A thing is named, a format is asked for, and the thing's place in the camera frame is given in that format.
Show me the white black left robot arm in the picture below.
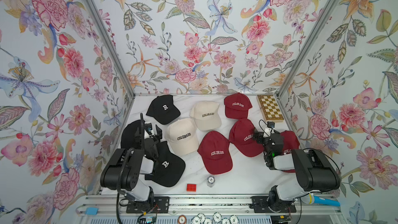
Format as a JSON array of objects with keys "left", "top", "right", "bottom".
[{"left": 100, "top": 114, "right": 162, "bottom": 203}]

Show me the cream cap front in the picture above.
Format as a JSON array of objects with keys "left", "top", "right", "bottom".
[{"left": 166, "top": 118, "right": 199, "bottom": 156}]

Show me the white poker chip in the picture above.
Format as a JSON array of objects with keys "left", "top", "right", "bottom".
[
  {"left": 221, "top": 218, "right": 231, "bottom": 224},
  {"left": 190, "top": 216, "right": 201, "bottom": 224},
  {"left": 197, "top": 213, "right": 206, "bottom": 223},
  {"left": 212, "top": 212, "right": 222, "bottom": 224},
  {"left": 229, "top": 215, "right": 239, "bottom": 224}
]

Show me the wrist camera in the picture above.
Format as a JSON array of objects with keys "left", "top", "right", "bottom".
[
  {"left": 144, "top": 122, "right": 152, "bottom": 136},
  {"left": 264, "top": 121, "right": 275, "bottom": 137}
]

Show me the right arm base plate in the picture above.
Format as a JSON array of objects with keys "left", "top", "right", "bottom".
[{"left": 249, "top": 196, "right": 297, "bottom": 214}]

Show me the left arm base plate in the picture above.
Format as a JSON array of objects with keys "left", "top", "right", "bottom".
[{"left": 126, "top": 197, "right": 170, "bottom": 214}]

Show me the black cap back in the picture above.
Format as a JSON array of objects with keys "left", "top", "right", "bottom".
[{"left": 146, "top": 94, "right": 181, "bottom": 125}]

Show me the aluminium front rail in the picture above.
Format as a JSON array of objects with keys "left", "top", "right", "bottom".
[{"left": 76, "top": 195, "right": 342, "bottom": 216}]

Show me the black cap front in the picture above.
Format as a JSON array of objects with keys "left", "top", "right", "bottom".
[{"left": 145, "top": 141, "right": 186, "bottom": 188}]

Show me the cream cap back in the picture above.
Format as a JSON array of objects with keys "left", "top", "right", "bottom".
[{"left": 190, "top": 101, "right": 222, "bottom": 131}]

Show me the red cap back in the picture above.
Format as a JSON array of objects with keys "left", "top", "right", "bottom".
[{"left": 224, "top": 93, "right": 252, "bottom": 120}]

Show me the blue toy microphone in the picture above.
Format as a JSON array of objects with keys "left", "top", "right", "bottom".
[{"left": 301, "top": 193, "right": 341, "bottom": 207}]

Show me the blue tag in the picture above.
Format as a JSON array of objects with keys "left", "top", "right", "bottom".
[{"left": 85, "top": 207, "right": 98, "bottom": 216}]

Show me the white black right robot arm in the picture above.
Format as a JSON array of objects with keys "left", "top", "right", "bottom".
[{"left": 254, "top": 130, "right": 341, "bottom": 206}]

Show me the red toy brick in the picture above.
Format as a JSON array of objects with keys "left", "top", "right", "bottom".
[{"left": 186, "top": 184, "right": 197, "bottom": 192}]

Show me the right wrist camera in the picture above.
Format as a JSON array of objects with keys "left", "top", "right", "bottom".
[{"left": 264, "top": 121, "right": 275, "bottom": 137}]

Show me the orange poker chip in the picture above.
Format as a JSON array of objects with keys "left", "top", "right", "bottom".
[{"left": 177, "top": 215, "right": 187, "bottom": 224}]

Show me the wooden chess board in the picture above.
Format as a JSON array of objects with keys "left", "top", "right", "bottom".
[{"left": 257, "top": 94, "right": 284, "bottom": 122}]

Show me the red cap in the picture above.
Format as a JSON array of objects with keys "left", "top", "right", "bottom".
[
  {"left": 198, "top": 131, "right": 233, "bottom": 175},
  {"left": 277, "top": 131, "right": 300, "bottom": 173},
  {"left": 229, "top": 119, "right": 264, "bottom": 157},
  {"left": 224, "top": 93, "right": 252, "bottom": 120}
]

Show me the stack of poker chips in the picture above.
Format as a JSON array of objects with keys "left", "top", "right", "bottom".
[{"left": 207, "top": 176, "right": 215, "bottom": 187}]

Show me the cream cap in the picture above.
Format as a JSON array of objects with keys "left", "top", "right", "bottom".
[
  {"left": 190, "top": 101, "right": 222, "bottom": 131},
  {"left": 166, "top": 118, "right": 199, "bottom": 156}
]

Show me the black cap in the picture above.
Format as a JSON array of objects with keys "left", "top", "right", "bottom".
[
  {"left": 120, "top": 120, "right": 142, "bottom": 150},
  {"left": 146, "top": 94, "right": 181, "bottom": 125},
  {"left": 145, "top": 141, "right": 186, "bottom": 188}
]

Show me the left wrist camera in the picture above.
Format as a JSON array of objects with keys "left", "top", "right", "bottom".
[{"left": 144, "top": 122, "right": 152, "bottom": 136}]

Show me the black cap middle left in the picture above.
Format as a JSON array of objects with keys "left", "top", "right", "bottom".
[{"left": 120, "top": 120, "right": 142, "bottom": 150}]

